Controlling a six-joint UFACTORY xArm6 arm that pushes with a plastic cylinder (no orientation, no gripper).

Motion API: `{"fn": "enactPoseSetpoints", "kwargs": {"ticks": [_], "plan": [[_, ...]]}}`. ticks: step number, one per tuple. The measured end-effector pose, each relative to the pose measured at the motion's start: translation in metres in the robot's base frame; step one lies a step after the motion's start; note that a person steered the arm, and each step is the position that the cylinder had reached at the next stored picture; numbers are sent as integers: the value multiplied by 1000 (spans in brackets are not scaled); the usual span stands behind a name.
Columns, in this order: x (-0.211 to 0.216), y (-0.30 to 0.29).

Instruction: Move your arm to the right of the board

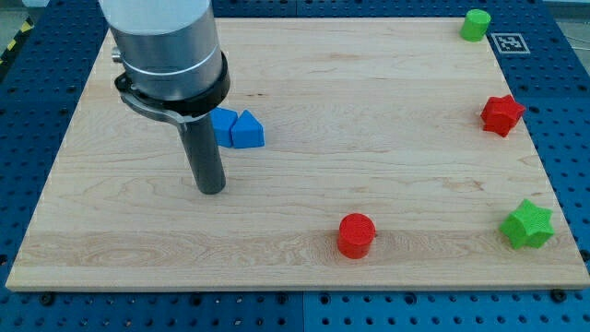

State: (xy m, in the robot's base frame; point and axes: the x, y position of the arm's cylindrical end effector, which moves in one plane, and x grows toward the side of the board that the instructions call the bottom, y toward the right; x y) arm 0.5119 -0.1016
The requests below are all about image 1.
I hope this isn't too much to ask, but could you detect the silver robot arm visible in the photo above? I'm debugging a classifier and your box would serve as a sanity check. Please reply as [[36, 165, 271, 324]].
[[100, 0, 230, 126]]

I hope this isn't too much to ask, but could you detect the wooden board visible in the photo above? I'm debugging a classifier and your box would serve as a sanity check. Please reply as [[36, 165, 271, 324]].
[[6, 18, 589, 292]]

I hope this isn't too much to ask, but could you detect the blue triangular block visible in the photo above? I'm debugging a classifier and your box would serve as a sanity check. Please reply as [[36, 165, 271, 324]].
[[231, 110, 265, 148]]

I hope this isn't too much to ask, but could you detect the blue cube block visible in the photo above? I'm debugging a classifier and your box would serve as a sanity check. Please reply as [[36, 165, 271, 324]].
[[210, 108, 238, 148]]

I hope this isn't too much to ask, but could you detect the red cylinder block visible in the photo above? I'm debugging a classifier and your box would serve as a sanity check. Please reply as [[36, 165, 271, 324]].
[[336, 213, 376, 259]]

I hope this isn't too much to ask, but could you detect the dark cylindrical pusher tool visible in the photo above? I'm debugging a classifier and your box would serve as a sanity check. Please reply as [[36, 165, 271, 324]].
[[179, 114, 226, 195]]

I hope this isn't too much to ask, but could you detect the red star block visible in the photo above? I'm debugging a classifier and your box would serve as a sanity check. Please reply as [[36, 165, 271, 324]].
[[480, 94, 526, 137]]

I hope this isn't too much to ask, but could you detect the green cylinder block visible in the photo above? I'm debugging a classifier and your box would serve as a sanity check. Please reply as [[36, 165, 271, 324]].
[[459, 8, 491, 42]]

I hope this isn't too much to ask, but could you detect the green star block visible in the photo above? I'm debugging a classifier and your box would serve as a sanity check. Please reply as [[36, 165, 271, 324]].
[[499, 199, 555, 249]]

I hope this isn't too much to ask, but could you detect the fiducial marker tag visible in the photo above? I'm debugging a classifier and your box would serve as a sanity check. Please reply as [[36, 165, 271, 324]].
[[490, 32, 530, 54]]

